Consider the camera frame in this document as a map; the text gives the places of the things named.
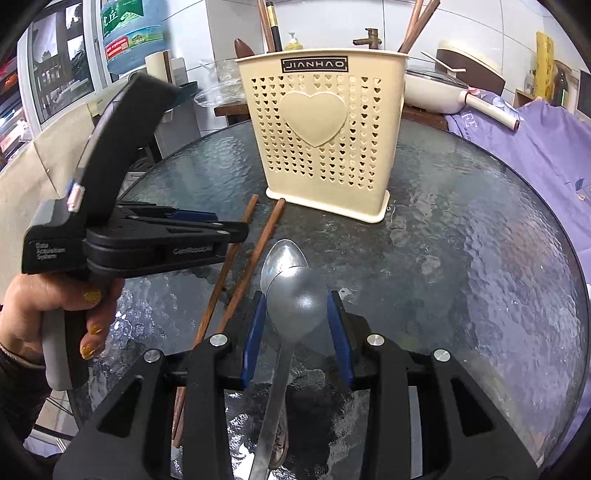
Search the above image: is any round glass table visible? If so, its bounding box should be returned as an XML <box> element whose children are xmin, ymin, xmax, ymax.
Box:
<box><xmin>69</xmin><ymin>122</ymin><xmax>591</xmax><ymax>480</ymax></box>

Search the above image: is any purple floral cloth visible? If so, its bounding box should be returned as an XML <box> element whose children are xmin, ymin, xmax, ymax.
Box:
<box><xmin>445</xmin><ymin>99</ymin><xmax>591</xmax><ymax>259</ymax></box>

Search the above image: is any black chopstick with gold band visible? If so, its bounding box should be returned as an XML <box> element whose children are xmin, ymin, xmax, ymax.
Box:
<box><xmin>265</xmin><ymin>0</ymin><xmax>283</xmax><ymax>52</ymax></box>

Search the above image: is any white microwave oven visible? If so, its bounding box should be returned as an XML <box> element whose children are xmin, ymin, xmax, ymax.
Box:
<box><xmin>577</xmin><ymin>69</ymin><xmax>591</xmax><ymax>121</ymax></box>

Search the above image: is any white rice paddle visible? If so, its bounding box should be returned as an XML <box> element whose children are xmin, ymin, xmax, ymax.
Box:
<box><xmin>420</xmin><ymin>51</ymin><xmax>467</xmax><ymax>75</ymax></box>

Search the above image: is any brass faucet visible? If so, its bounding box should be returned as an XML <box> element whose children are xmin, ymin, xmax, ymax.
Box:
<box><xmin>353</xmin><ymin>28</ymin><xmax>383</xmax><ymax>49</ymax></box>

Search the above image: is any grey water dispenser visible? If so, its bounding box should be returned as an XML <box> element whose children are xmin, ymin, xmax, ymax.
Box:
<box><xmin>124</xmin><ymin>58</ymin><xmax>204</xmax><ymax>162</ymax></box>

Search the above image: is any clear plastic bag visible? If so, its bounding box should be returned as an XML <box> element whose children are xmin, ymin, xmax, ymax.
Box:
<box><xmin>194</xmin><ymin>60</ymin><xmax>241</xmax><ymax>107</ymax></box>

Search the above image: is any brown and white rice cooker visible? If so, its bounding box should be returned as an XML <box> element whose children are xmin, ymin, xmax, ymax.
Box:
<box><xmin>436</xmin><ymin>39</ymin><xmax>509</xmax><ymax>95</ymax></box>

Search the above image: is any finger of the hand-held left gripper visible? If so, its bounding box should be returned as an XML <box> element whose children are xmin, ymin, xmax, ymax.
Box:
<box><xmin>88</xmin><ymin>217</ymin><xmax>250</xmax><ymax>250</ymax></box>
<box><xmin>119</xmin><ymin>206</ymin><xmax>218</xmax><ymax>223</ymax></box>

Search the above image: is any white pan with glass lid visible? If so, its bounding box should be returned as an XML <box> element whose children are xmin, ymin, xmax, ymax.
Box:
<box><xmin>404</xmin><ymin>65</ymin><xmax>520</xmax><ymax>132</ymax></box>

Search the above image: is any brown wooden chopstick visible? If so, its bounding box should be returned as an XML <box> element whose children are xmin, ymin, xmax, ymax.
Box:
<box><xmin>191</xmin><ymin>198</ymin><xmax>287</xmax><ymax>344</ymax></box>
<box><xmin>402</xmin><ymin>0</ymin><xmax>441</xmax><ymax>54</ymax></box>
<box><xmin>172</xmin><ymin>194</ymin><xmax>259</xmax><ymax>448</ymax></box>
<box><xmin>256</xmin><ymin>0</ymin><xmax>273</xmax><ymax>52</ymax></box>
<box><xmin>397</xmin><ymin>0</ymin><xmax>426</xmax><ymax>54</ymax></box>

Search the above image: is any window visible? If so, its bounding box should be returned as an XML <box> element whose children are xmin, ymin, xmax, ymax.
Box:
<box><xmin>18</xmin><ymin>0</ymin><xmax>100</xmax><ymax>125</ymax></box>

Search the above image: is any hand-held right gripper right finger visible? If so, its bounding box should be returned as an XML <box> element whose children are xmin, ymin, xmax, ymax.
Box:
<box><xmin>329</xmin><ymin>291</ymin><xmax>539</xmax><ymax>480</ymax></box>

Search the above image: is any metal spoon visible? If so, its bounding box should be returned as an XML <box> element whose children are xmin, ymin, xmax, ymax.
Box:
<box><xmin>260</xmin><ymin>239</ymin><xmax>309</xmax><ymax>301</ymax></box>
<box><xmin>247</xmin><ymin>266</ymin><xmax>328</xmax><ymax>480</ymax></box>

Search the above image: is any yellow wrap roll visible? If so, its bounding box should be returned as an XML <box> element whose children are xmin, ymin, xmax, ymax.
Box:
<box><xmin>536</xmin><ymin>31</ymin><xmax>555</xmax><ymax>95</ymax></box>

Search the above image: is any person's left forearm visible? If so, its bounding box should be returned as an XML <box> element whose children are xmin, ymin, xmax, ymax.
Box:
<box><xmin>0</xmin><ymin>344</ymin><xmax>52</xmax><ymax>411</ymax></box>

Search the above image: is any beige perforated utensil holder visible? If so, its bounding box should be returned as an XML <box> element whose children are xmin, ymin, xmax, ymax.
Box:
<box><xmin>233</xmin><ymin>50</ymin><xmax>409</xmax><ymax>224</ymax></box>

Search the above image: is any wooden crate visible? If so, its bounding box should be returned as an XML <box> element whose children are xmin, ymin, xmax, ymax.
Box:
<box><xmin>515</xmin><ymin>60</ymin><xmax>583</xmax><ymax>112</ymax></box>

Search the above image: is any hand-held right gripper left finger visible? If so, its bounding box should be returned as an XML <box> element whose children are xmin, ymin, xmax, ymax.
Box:
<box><xmin>54</xmin><ymin>293</ymin><xmax>267</xmax><ymax>480</ymax></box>

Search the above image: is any person's left hand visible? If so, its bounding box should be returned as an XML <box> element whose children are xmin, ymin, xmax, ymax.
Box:
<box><xmin>2</xmin><ymin>274</ymin><xmax>125</xmax><ymax>361</ymax></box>

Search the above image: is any blue water jug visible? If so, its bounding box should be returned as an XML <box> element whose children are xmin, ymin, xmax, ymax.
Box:
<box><xmin>102</xmin><ymin>0</ymin><xmax>169</xmax><ymax>75</ymax></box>

